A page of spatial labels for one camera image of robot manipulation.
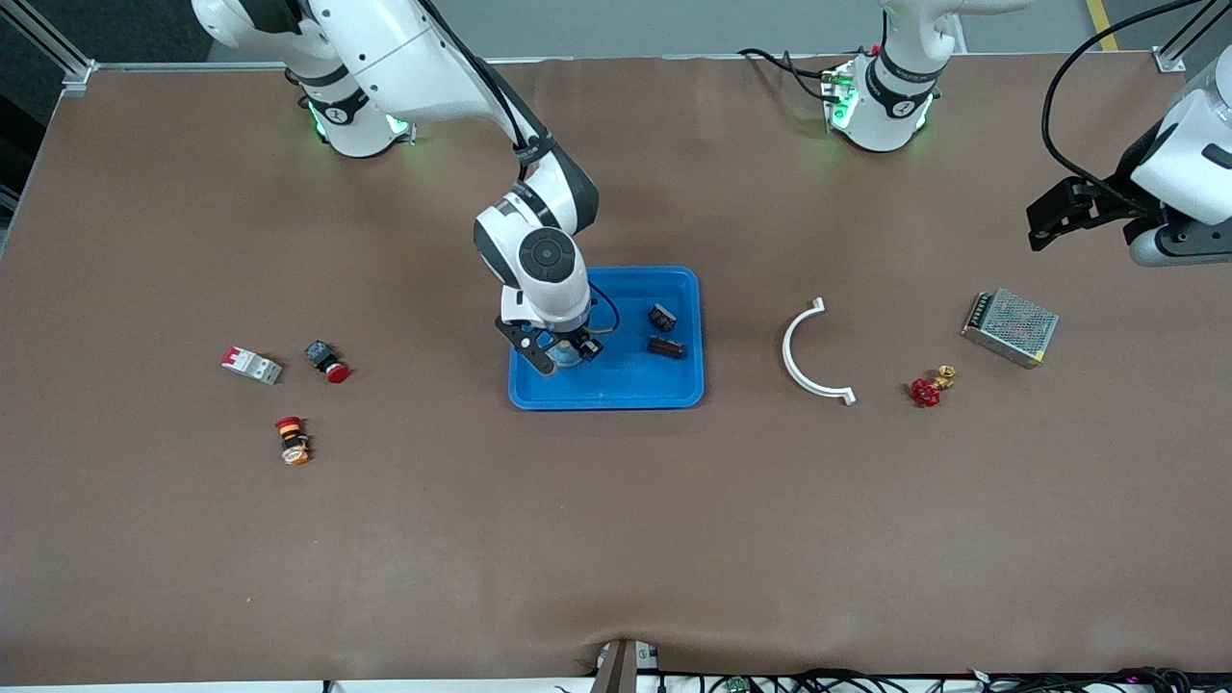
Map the blue plastic tray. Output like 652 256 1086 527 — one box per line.
507 266 706 412

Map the metal mesh power supply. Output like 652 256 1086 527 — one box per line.
961 288 1061 370

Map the brown table mat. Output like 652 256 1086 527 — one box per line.
0 56 1232 686

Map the red push button black body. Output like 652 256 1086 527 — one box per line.
304 339 351 385

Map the white red circuit breaker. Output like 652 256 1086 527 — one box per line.
220 346 284 386

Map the black right camera bracket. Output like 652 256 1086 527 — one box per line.
495 316 559 376

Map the black camera bracket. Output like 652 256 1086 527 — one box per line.
495 316 559 376
1155 218 1232 253

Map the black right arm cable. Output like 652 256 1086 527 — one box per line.
587 283 621 336

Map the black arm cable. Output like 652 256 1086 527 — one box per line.
1042 0 1204 193
587 283 621 336

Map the black left camera bracket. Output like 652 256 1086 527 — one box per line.
1155 218 1232 253

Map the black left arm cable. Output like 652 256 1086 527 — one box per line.
1042 0 1204 193

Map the aluminium frame profile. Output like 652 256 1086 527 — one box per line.
1155 0 1212 74
0 0 99 99

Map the white curved plastic bracket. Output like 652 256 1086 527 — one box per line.
782 296 857 406

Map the brass valve red handle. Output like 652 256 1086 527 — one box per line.
910 365 958 409

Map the red yellow black button switch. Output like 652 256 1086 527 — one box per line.
274 415 312 468

